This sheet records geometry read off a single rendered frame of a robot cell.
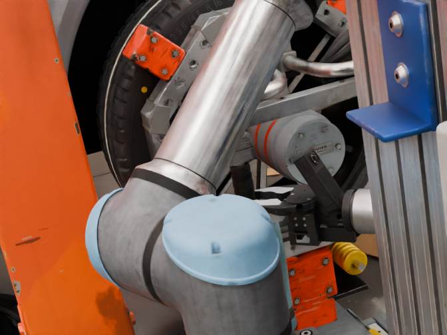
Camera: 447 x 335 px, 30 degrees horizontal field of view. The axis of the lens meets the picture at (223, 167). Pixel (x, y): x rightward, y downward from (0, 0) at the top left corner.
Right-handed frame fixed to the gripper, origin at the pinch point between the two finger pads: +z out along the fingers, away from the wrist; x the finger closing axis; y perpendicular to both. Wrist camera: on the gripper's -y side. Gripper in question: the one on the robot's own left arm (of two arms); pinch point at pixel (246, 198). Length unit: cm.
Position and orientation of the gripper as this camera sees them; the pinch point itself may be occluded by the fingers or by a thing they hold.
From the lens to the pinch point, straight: 147.9
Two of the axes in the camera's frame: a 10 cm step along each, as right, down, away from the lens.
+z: -8.9, 0.1, 4.6
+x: 4.2, -3.8, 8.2
